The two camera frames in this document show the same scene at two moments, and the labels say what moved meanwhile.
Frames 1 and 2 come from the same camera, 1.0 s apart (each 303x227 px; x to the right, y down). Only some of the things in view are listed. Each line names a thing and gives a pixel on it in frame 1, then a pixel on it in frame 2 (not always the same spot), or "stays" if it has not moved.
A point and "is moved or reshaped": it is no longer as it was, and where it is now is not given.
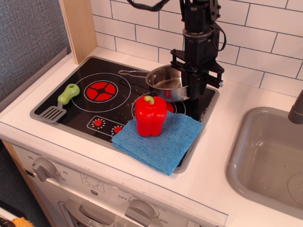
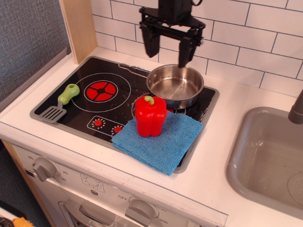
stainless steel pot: x=165 y=81 is moved or reshaped
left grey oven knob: x=43 y=168 stays
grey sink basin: x=264 y=160 stays
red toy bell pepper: x=150 y=114 stays
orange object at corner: x=21 y=222 stays
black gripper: x=199 y=56 → x=173 y=18
